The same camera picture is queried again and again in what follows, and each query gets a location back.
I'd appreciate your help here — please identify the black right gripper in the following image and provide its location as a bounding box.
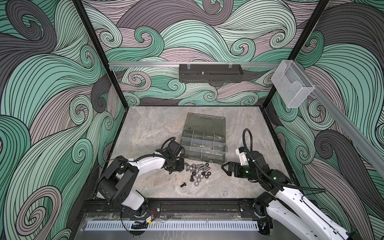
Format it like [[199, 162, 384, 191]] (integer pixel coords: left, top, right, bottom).
[[221, 161, 262, 183]]

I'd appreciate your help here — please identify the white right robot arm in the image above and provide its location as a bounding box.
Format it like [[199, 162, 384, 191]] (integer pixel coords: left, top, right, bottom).
[[222, 154, 362, 240]]

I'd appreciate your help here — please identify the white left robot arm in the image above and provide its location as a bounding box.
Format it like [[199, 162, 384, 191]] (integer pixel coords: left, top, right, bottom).
[[97, 152, 185, 216]]

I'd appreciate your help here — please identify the pile of bolts and nuts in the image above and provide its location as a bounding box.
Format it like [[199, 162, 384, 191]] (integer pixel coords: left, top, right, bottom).
[[185, 163, 212, 187]]

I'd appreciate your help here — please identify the grey transparent organizer box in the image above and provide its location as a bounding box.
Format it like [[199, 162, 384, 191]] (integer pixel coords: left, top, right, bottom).
[[181, 113, 227, 165]]

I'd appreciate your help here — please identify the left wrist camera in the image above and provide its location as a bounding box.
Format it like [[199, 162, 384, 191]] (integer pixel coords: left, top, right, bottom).
[[167, 141, 184, 157]]

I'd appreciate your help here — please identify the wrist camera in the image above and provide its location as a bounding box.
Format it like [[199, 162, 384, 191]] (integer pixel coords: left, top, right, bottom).
[[236, 147, 249, 166], [167, 141, 184, 157]]

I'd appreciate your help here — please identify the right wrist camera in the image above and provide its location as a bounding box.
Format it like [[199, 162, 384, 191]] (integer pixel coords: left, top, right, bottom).
[[236, 147, 249, 166]]

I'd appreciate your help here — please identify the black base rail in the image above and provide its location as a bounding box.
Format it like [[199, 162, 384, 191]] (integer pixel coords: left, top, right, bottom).
[[80, 194, 274, 219]]

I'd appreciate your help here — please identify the white slotted cable duct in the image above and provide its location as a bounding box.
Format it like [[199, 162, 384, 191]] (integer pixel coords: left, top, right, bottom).
[[85, 220, 259, 232]]

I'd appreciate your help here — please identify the black wall tray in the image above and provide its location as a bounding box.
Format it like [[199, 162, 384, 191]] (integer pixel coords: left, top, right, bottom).
[[179, 64, 244, 86]]

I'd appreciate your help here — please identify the clear plastic wall holder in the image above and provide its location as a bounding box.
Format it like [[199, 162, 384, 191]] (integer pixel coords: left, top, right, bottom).
[[271, 60, 315, 109]]

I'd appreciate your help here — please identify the aluminium rail back wall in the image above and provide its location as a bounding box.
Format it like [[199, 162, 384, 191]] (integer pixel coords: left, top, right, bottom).
[[108, 61, 280, 68]]

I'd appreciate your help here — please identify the aluminium rail wall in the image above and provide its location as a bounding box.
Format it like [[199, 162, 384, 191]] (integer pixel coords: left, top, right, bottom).
[[108, 61, 280, 68], [302, 66, 384, 173]]

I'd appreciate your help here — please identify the black vertical frame post right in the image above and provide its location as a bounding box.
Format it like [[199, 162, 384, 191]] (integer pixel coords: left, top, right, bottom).
[[262, 0, 329, 112]]

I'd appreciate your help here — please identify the black vertical frame post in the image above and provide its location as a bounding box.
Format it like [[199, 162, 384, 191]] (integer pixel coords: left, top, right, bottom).
[[262, 0, 329, 112], [72, 0, 129, 111]]

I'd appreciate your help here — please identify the aluminium rail right wall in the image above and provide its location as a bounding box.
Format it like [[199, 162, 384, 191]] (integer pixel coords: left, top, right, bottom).
[[302, 66, 384, 173]]

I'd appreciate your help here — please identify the black vertical frame post left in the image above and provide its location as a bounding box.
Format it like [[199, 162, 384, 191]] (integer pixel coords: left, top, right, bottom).
[[72, 0, 129, 111]]

